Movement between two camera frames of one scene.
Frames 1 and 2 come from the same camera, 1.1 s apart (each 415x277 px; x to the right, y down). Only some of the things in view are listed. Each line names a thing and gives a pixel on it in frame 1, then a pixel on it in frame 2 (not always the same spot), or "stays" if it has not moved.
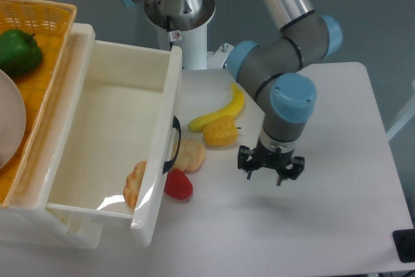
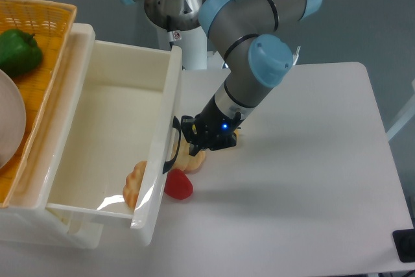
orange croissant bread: [133, 184] stays
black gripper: [277, 161] to [210, 124]
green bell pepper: [19, 53] stays
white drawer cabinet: [26, 219] stays
